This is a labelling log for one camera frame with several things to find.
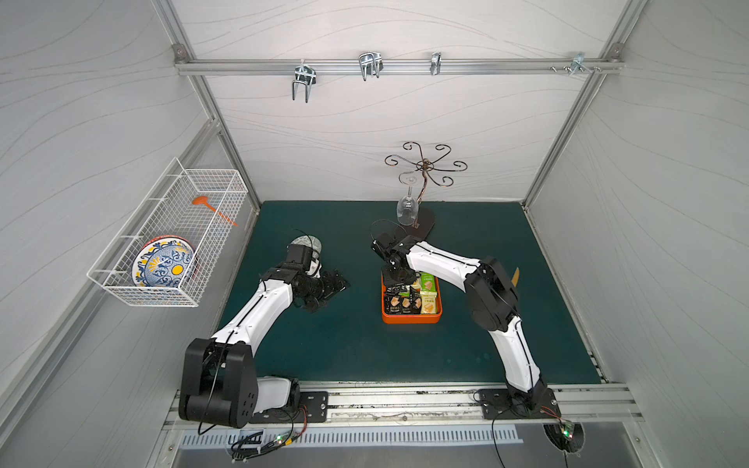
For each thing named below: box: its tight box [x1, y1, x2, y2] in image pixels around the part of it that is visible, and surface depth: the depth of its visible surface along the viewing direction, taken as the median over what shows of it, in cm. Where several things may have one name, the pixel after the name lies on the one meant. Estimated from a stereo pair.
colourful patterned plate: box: [131, 234, 198, 288], surface depth 62 cm
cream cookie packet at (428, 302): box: [420, 290, 437, 314], surface depth 91 cm
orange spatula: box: [192, 195, 239, 228], surface depth 80 cm
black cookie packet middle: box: [399, 285, 423, 314], surface depth 92 cm
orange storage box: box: [381, 272, 443, 325], surface depth 89 cm
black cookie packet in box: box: [384, 292, 402, 314], surface depth 92 cm
